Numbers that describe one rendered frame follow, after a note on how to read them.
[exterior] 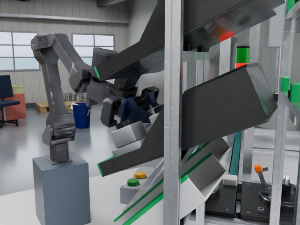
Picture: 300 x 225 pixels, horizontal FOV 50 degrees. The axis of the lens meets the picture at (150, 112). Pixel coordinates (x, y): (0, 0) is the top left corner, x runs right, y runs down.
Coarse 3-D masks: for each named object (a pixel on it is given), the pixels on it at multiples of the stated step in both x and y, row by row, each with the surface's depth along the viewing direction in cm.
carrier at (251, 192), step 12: (288, 180) 90; (252, 192) 98; (264, 192) 92; (288, 192) 90; (252, 204) 90; (264, 204) 90; (288, 204) 86; (240, 216) 86; (252, 216) 84; (264, 216) 84; (288, 216) 84
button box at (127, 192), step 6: (138, 168) 122; (144, 168) 122; (150, 168) 122; (156, 168) 122; (132, 174) 116; (150, 174) 116; (126, 180) 110; (144, 180) 110; (126, 186) 105; (132, 186) 105; (138, 186) 105; (120, 192) 105; (126, 192) 104; (132, 192) 104; (120, 198) 106; (126, 198) 105; (132, 198) 104
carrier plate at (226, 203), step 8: (224, 192) 98; (232, 192) 98; (208, 200) 93; (216, 200) 93; (224, 200) 93; (232, 200) 93; (208, 208) 88; (216, 208) 88; (224, 208) 88; (232, 208) 88; (224, 216) 86; (232, 216) 85
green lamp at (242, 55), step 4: (240, 48) 104; (244, 48) 104; (248, 48) 104; (236, 52) 106; (240, 52) 105; (244, 52) 104; (248, 52) 104; (236, 56) 106; (240, 56) 105; (244, 56) 104; (248, 56) 104; (236, 60) 106; (240, 60) 105; (244, 60) 105; (248, 60) 105
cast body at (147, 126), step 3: (150, 105) 71; (159, 105) 72; (144, 108) 70; (147, 108) 70; (150, 108) 69; (153, 108) 69; (147, 111) 69; (150, 111) 69; (153, 111) 69; (153, 114) 68; (144, 123) 70; (147, 123) 70; (150, 123) 69; (144, 126) 70; (147, 126) 70; (150, 126) 69; (147, 129) 70; (147, 132) 70
